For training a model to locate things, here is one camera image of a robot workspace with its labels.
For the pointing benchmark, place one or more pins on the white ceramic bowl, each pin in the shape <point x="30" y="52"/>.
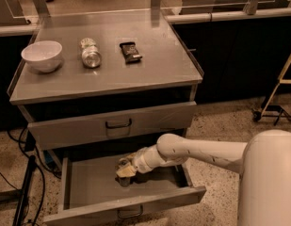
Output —
<point x="43" y="56"/>

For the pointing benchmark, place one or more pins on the redbull can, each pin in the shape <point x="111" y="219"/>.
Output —
<point x="124" y="181"/>

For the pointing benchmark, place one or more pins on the black lower drawer handle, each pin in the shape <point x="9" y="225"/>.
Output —
<point x="130" y="212"/>

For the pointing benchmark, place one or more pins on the black upper drawer handle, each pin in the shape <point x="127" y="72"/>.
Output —
<point x="117" y="124"/>

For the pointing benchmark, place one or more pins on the grey drawer cabinet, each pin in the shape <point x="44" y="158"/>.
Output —
<point x="165" y="75"/>

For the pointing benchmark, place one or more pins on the black snack packet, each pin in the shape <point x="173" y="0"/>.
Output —
<point x="130" y="52"/>

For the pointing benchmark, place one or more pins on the white horizontal rail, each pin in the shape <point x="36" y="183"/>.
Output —
<point x="29" y="29"/>

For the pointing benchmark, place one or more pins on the open lower grey drawer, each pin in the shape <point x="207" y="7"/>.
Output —
<point x="91" y="193"/>

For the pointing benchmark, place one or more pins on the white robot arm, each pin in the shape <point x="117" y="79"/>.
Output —
<point x="263" y="165"/>

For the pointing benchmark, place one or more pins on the black floor bar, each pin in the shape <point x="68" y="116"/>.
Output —
<point x="19" y="214"/>

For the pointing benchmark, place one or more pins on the closed upper grey drawer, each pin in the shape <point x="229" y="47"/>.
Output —
<point x="87" y="129"/>

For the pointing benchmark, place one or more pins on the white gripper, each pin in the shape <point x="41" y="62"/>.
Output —
<point x="139" y="162"/>

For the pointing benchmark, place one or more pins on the black drawer handle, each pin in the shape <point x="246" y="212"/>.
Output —
<point x="130" y="212"/>
<point x="117" y="124"/>

